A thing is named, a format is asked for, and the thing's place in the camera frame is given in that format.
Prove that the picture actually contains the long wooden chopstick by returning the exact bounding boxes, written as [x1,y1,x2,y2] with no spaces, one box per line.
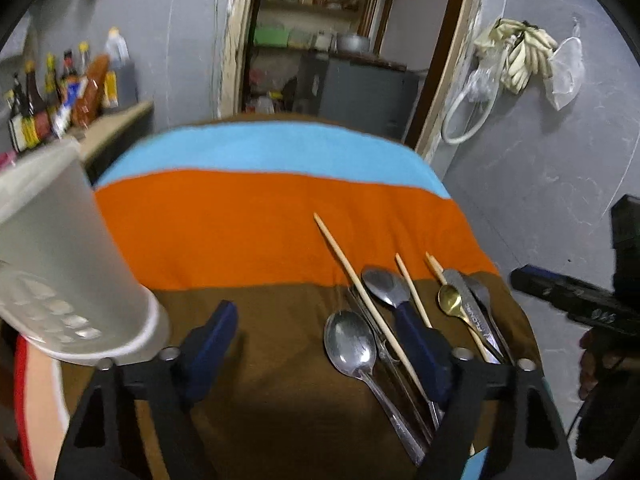
[314,212,428,401]

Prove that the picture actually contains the small gold spoon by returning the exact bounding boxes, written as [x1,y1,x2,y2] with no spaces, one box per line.
[437,284,491,362]

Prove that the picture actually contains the steel table knife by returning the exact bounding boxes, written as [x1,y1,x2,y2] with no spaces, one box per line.
[444,269,504,359]

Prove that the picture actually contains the large steel spoon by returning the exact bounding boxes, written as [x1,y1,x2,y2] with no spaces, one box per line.
[323,310,425,466]

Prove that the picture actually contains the white plastic utensil holder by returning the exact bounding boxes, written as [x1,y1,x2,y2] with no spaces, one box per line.
[1,140,170,366]

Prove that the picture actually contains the right hand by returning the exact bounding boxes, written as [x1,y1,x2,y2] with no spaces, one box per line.
[578,330,616,401]

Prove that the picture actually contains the striped blue orange brown cloth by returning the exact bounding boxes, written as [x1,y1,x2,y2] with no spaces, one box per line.
[96,118,539,479]

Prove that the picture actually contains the clear plastic bag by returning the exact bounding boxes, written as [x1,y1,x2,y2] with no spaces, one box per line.
[544,16,586,112]

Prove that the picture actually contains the grey cabinet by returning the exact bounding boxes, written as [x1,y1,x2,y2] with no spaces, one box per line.
[294,54,419,141]

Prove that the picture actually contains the cream rubber gloves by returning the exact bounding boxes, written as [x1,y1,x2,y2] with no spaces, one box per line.
[474,18,559,94]

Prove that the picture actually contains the sauce bottles group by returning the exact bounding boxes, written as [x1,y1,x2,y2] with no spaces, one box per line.
[1,44,117,155]

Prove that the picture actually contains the large oil bottle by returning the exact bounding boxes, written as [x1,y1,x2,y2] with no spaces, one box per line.
[102,27,138,114]

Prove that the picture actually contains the white hose loop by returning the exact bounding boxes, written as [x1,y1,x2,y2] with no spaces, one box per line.
[440,39,516,146]

